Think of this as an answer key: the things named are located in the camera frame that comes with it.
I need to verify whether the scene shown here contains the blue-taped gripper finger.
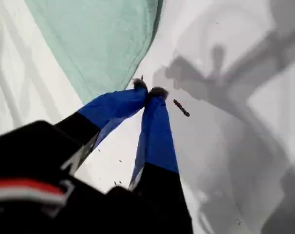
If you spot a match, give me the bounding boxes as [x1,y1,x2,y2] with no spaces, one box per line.
[128,86,194,234]
[52,78,148,152]

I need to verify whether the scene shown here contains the pale green T-shirt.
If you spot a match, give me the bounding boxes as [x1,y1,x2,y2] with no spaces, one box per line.
[24,0,164,105]

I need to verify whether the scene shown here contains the small dark scrap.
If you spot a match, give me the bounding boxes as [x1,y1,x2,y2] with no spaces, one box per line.
[173,98,190,117]

